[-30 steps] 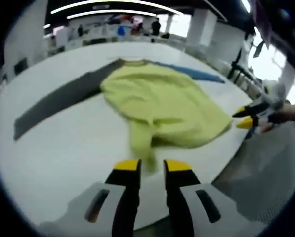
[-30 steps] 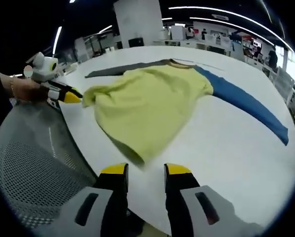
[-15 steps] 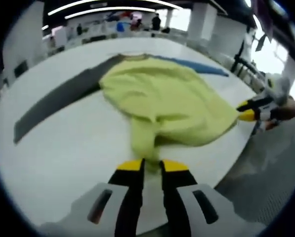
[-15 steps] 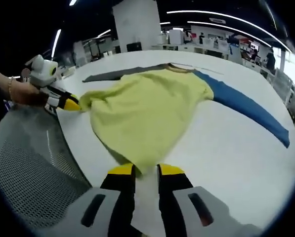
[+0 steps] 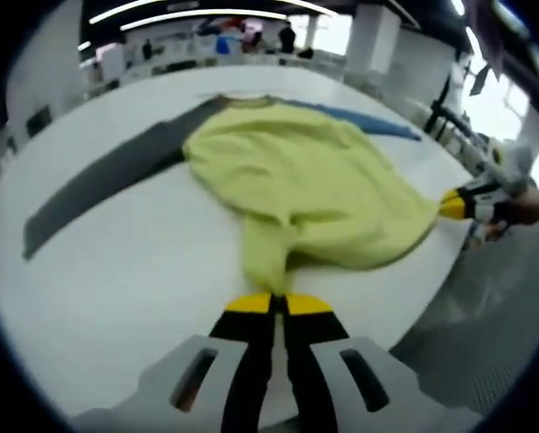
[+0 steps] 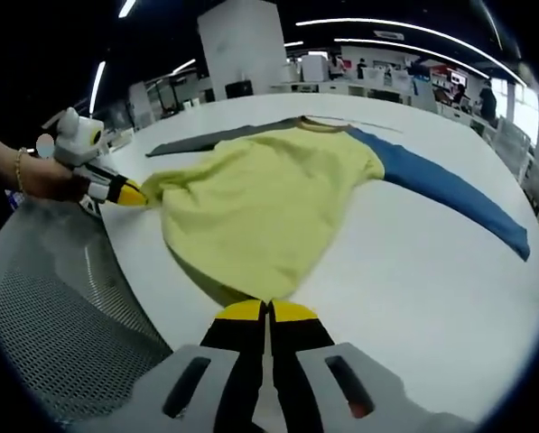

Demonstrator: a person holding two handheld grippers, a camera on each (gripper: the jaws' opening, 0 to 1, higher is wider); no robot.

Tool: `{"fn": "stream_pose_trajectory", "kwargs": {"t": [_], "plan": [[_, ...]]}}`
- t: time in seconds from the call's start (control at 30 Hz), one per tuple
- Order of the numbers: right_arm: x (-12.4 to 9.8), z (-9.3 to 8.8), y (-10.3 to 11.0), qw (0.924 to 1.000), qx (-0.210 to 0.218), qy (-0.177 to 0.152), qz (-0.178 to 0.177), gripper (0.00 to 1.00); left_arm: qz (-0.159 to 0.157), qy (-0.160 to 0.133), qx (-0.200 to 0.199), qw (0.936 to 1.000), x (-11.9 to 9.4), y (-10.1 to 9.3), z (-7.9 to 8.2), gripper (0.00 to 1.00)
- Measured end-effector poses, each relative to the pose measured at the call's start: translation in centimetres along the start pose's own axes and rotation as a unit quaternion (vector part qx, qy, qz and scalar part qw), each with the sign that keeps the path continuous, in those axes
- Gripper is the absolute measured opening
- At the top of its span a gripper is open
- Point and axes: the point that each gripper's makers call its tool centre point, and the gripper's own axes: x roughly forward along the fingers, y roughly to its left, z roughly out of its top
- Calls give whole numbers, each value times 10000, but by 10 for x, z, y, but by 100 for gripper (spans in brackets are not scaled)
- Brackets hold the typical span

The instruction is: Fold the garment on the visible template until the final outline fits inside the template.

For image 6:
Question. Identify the black cabinet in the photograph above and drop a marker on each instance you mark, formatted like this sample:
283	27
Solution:
239	89

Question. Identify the white cabinet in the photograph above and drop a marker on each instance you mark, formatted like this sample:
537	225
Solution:
315	67

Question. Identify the grey mesh chair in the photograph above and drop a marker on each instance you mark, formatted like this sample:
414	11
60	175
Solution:
70	315

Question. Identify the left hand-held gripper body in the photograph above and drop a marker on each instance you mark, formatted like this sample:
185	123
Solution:
77	140

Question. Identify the long ceiling light strip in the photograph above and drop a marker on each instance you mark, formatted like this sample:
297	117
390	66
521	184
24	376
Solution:
323	21

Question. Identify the bright display screen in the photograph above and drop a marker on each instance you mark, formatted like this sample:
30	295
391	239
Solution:
458	77

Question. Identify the person's left hand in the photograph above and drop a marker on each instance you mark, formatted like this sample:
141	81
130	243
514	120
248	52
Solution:
52	180

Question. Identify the yellow blue grey long-sleeve garment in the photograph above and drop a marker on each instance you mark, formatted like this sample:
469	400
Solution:
260	203

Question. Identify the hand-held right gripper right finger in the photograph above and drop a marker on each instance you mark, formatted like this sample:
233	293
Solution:
296	374

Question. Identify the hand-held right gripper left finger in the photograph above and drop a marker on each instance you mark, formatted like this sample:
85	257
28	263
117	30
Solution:
237	374

